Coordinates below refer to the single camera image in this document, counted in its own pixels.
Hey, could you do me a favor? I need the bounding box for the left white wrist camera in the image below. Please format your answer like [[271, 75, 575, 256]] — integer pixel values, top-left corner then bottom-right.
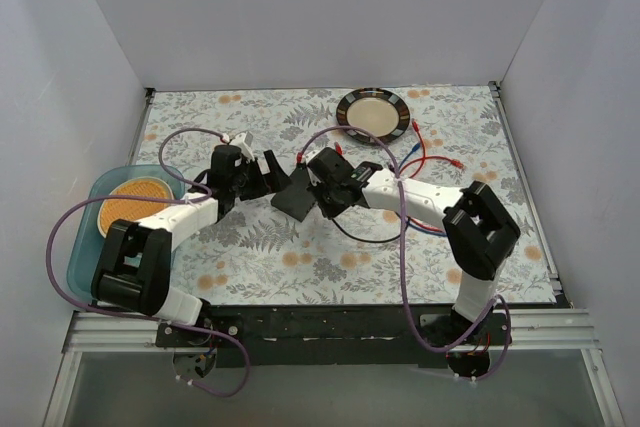
[[229, 132, 255, 162]]

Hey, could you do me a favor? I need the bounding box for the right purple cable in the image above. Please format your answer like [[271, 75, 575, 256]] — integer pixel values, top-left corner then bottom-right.
[[297, 125, 512, 382]]

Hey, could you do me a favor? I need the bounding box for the red ethernet cable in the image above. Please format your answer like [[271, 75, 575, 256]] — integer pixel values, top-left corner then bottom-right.
[[333, 119, 465, 236]]

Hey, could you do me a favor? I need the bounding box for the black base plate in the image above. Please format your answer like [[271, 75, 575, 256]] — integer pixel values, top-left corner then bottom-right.
[[154, 302, 519, 367]]

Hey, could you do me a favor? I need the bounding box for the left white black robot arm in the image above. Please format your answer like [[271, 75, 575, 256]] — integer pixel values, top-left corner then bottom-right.
[[91, 145, 291, 347]]

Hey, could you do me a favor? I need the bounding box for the floral tablecloth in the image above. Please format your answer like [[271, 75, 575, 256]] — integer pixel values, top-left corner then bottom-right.
[[137, 86, 555, 305]]

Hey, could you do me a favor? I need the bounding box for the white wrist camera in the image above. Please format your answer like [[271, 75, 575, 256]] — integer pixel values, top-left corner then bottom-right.
[[229, 132, 255, 162], [296, 149, 321, 185]]

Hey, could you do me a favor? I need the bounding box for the black network switch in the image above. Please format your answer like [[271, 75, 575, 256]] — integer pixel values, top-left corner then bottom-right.
[[271, 164, 316, 222]]

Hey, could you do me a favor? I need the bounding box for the orange woven round plate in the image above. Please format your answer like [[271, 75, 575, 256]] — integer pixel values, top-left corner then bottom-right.
[[97, 177, 174, 237]]

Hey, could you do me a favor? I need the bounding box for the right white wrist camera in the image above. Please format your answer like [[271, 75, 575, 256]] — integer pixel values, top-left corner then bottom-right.
[[296, 149, 321, 185]]

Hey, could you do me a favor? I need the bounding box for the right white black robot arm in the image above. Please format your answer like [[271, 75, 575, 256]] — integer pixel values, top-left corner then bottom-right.
[[297, 148, 521, 352]]

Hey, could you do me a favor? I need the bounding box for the black ethernet cable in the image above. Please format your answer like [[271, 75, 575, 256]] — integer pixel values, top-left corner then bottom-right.
[[330, 216, 409, 244]]

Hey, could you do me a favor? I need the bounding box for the dark rimmed beige plate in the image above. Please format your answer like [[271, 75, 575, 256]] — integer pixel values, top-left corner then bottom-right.
[[336, 87, 412, 144]]

